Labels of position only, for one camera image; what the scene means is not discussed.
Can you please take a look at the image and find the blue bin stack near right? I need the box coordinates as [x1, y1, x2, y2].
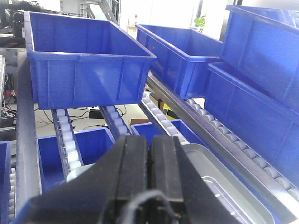
[205, 5, 299, 185]

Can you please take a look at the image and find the flat steel divider rail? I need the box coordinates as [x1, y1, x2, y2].
[147, 74, 299, 224]

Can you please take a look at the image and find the blue bin below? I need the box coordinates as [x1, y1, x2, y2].
[38, 128, 115, 192]
[130, 119, 206, 150]

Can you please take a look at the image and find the blue bin below right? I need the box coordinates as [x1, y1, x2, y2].
[130, 119, 206, 150]

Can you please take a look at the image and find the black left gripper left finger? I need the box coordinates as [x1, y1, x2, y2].
[14, 135, 148, 224]

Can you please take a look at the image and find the blue bin middle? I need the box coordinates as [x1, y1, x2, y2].
[136, 24, 222, 99]

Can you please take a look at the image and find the large blue bin centre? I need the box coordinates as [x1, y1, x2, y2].
[24, 11, 157, 110]

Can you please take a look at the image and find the roller track rail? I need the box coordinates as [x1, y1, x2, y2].
[186, 99, 299, 201]
[139, 92, 190, 145]
[52, 109, 84, 179]
[100, 105, 131, 140]

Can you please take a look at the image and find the blue bin below left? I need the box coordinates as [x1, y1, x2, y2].
[38, 128, 115, 192]

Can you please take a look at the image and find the silver metal tray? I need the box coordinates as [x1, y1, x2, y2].
[66, 142, 275, 224]

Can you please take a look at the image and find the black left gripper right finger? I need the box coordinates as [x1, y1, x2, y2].
[148, 135, 238, 224]

